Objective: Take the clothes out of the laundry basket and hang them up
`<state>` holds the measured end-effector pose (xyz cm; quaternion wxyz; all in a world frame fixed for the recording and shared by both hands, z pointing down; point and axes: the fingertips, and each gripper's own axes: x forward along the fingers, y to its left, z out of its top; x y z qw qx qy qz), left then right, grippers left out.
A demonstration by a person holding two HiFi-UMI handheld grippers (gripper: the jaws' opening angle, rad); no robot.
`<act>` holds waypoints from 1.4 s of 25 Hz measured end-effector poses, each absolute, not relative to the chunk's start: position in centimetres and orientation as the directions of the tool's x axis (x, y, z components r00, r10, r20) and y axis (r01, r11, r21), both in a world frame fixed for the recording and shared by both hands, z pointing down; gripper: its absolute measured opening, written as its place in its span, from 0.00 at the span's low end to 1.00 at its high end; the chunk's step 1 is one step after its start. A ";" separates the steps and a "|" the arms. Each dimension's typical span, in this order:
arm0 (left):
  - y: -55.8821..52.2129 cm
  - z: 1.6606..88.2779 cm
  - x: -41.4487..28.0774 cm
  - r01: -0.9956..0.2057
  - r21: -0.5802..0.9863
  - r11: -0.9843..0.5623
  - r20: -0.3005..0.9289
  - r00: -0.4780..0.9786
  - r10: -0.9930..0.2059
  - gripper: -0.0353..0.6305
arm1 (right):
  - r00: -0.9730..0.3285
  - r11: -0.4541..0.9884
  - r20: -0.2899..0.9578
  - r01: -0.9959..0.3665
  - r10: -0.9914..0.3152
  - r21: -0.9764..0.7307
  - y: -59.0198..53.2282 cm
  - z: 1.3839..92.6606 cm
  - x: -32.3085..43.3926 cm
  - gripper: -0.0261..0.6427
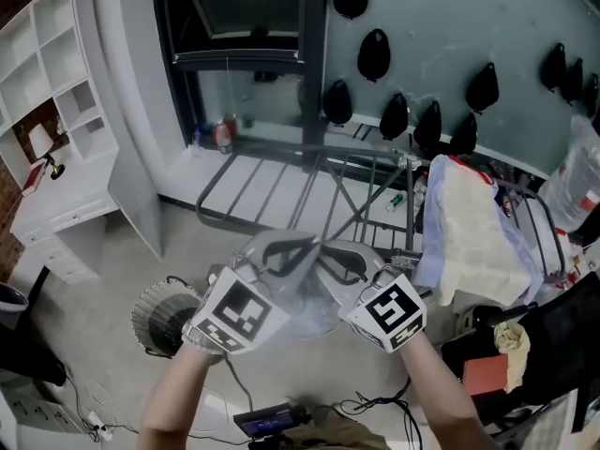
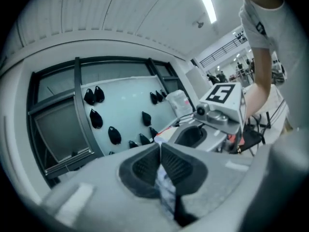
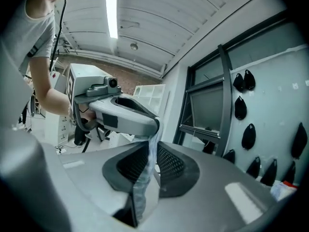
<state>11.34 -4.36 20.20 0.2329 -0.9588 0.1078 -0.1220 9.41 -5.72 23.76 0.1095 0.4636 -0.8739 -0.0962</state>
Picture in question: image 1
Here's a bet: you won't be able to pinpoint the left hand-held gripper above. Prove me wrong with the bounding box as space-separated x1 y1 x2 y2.
181 229 323 357

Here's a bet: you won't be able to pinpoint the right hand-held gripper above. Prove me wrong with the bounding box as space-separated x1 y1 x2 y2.
318 239 428 355

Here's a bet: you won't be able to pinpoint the checked clothes shorts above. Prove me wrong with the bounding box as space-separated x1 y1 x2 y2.
276 278 346 344

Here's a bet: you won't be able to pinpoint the grey metal drying rack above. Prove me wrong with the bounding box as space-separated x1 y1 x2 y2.
194 142 566 285

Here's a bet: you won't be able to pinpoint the white and blue garment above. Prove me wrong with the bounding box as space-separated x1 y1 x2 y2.
412 154 545 308

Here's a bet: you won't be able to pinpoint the person's right forearm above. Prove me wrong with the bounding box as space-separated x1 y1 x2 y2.
397 330 487 450

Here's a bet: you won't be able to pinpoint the person's left forearm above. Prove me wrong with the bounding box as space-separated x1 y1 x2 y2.
138 339 226 450

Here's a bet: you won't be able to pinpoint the green label clear bottle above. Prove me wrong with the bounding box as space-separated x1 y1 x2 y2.
213 119 233 155

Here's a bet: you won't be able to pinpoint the grey woven laundry basket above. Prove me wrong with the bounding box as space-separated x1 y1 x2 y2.
130 277 226 358

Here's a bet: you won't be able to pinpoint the person's khaki trousers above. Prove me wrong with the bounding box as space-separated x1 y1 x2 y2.
280 410 390 450

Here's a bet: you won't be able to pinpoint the red notebook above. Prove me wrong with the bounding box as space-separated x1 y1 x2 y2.
462 353 510 397

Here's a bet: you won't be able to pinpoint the yellow cloth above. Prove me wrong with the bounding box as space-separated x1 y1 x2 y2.
494 321 531 393

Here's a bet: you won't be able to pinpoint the group of black caps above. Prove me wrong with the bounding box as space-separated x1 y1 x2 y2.
322 0 600 158

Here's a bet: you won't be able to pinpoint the black office chair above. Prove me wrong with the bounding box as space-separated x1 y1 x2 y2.
440 269 600 440

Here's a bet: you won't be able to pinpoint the large clear water jug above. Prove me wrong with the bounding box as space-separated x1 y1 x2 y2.
536 114 600 233

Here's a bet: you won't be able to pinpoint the white power strip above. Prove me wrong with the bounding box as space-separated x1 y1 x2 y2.
86 410 113 443

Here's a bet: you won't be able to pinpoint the red book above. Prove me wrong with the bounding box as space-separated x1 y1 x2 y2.
22 161 48 197

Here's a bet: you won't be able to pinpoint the white shade table lamp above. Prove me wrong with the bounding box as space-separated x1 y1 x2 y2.
28 124 67 181

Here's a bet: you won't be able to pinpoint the silver round basin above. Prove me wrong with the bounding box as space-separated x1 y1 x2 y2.
0 281 30 331

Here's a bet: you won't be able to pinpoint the white desk with hutch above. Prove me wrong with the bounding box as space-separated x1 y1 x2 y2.
0 0 165 285

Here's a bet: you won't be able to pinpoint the white bead bracelet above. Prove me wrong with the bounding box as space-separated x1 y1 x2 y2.
181 330 224 356

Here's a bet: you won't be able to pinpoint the black waist recorder device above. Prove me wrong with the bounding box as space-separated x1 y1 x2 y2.
232 403 310 438

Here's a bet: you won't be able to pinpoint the black window frame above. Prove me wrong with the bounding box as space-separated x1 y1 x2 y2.
149 0 329 158

